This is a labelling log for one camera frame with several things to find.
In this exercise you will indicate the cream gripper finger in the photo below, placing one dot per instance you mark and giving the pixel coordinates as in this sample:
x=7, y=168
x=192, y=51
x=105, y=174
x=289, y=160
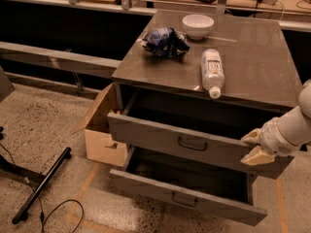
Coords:
x=258, y=156
x=252, y=137

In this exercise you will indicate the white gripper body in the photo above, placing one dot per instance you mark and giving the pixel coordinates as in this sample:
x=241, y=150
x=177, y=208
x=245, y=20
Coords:
x=273, y=140

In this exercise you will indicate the grey top drawer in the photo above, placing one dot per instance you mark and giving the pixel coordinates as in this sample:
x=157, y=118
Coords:
x=201, y=130

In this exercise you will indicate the grey drawer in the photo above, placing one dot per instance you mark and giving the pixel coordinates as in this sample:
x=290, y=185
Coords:
x=207, y=188
x=201, y=130

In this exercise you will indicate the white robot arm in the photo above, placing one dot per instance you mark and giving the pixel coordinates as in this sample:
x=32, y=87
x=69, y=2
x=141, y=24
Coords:
x=295, y=125

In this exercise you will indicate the grey bottom drawer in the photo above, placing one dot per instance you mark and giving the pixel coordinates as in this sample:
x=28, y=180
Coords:
x=207, y=188

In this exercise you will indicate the grey metal drawer cabinet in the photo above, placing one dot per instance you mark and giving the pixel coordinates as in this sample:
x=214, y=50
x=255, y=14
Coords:
x=259, y=70

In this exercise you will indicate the clear plastic water bottle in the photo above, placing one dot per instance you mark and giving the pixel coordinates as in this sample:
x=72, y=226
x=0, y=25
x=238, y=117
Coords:
x=212, y=72

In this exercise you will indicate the white ceramic bowl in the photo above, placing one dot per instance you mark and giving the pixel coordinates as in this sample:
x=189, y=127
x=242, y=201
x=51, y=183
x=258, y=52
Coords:
x=197, y=26

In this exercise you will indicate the crumpled blue chip bag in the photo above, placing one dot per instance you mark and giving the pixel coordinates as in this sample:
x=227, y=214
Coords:
x=165, y=42

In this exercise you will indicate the brown cardboard box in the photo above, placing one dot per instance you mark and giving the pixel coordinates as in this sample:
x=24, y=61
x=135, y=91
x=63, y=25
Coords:
x=100, y=146

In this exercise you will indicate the black stand leg bar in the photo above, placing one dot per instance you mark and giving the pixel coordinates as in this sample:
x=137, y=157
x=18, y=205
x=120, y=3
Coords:
x=22, y=213

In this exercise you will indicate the grey metal frame rail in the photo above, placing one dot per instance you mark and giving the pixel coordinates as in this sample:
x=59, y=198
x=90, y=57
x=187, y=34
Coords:
x=61, y=60

